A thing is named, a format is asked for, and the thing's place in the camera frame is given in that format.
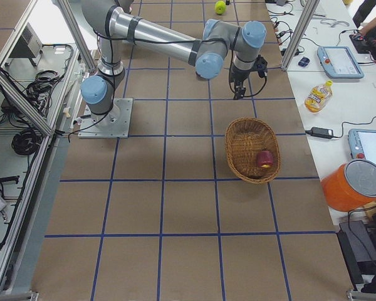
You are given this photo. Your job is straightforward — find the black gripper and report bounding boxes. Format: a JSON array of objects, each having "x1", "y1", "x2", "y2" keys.
[{"x1": 228, "y1": 54, "x2": 268, "y2": 100}]

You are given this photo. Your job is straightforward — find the red apple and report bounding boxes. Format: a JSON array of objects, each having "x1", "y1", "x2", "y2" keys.
[{"x1": 256, "y1": 150, "x2": 274, "y2": 169}]

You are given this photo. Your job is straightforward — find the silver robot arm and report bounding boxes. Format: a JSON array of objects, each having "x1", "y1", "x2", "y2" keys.
[{"x1": 81, "y1": 1, "x2": 267, "y2": 128}]

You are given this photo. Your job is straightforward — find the woven wicker basket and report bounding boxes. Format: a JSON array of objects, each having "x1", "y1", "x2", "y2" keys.
[{"x1": 225, "y1": 117, "x2": 281, "y2": 184}]

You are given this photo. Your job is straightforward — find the orange juice bottle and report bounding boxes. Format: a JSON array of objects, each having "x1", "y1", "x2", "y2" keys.
[{"x1": 304, "y1": 80, "x2": 333, "y2": 113}]

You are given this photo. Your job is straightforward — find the green apple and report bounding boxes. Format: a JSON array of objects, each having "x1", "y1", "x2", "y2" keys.
[{"x1": 214, "y1": 1, "x2": 227, "y2": 15}]

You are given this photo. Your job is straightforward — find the black power adapter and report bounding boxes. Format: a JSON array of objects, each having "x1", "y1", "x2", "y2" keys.
[{"x1": 305, "y1": 127, "x2": 334, "y2": 139}]

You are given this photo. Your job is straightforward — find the blue teach pendant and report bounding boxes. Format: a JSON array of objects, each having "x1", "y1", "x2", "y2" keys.
[
  {"x1": 317, "y1": 46, "x2": 364, "y2": 79},
  {"x1": 348, "y1": 129, "x2": 376, "y2": 163}
]

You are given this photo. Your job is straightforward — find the orange round container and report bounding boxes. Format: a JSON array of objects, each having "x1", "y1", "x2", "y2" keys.
[{"x1": 321, "y1": 159, "x2": 376, "y2": 212}]

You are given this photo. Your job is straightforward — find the black camera cable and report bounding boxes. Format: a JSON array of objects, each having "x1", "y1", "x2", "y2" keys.
[{"x1": 227, "y1": 62, "x2": 268, "y2": 98}]

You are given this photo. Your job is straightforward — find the aluminium frame post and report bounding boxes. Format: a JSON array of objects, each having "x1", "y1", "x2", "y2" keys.
[{"x1": 281, "y1": 0, "x2": 320, "y2": 71}]

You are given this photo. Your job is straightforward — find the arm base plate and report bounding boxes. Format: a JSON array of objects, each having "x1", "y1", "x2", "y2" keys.
[{"x1": 78, "y1": 98, "x2": 133, "y2": 139}]

